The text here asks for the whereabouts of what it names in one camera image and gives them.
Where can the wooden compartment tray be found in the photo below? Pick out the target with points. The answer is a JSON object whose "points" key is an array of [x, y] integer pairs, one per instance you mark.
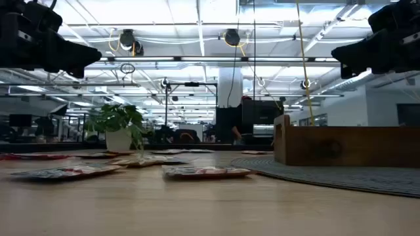
{"points": [[344, 147]]}

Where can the red tea packet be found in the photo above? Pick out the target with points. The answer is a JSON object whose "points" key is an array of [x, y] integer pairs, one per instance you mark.
{"points": [[46, 156], [164, 152], [96, 155], [8, 157], [254, 152]]}

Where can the orange tea packet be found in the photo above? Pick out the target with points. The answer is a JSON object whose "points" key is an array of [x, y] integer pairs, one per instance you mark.
{"points": [[124, 152]]}

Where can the long ceiling light bar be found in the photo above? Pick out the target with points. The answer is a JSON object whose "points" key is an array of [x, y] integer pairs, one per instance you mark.
{"points": [[147, 59], [98, 95]]}

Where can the small black monitor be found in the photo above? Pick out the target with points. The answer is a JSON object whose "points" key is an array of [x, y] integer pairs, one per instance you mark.
{"points": [[20, 120]]}

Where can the green potted plant white pot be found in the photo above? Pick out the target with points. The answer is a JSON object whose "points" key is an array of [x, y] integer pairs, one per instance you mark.
{"points": [[118, 139]]}

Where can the large black monitor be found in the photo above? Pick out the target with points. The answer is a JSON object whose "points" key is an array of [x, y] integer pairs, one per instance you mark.
{"points": [[265, 113]]}

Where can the round grey woven mat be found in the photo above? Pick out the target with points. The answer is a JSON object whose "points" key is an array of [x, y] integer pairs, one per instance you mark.
{"points": [[328, 178]]}

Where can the person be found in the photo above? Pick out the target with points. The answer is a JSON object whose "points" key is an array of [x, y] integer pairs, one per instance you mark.
{"points": [[237, 132]]}

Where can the black office chair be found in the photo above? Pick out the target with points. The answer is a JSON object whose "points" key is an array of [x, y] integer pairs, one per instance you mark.
{"points": [[187, 139]]}

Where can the black cabinet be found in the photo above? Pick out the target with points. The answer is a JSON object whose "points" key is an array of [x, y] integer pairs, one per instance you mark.
{"points": [[224, 126]]}

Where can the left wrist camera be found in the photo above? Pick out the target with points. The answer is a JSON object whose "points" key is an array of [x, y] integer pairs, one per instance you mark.
{"points": [[42, 16]]}

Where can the dark wall screen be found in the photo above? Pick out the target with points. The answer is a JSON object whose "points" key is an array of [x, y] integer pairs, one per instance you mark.
{"points": [[408, 114]]}

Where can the black gantry frame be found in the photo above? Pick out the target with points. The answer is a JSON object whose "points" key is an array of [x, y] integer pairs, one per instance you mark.
{"points": [[192, 84]]}

